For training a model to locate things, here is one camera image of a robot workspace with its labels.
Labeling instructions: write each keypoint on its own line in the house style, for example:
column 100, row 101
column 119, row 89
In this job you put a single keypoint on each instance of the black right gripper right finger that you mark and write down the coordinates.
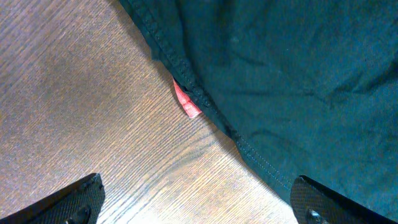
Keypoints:
column 314, row 203

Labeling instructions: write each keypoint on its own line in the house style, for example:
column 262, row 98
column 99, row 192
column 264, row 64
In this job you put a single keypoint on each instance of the black garment with white logo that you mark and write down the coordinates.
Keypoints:
column 301, row 87

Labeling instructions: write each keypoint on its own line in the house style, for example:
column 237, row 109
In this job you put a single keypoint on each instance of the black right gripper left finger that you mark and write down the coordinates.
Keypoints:
column 78, row 203

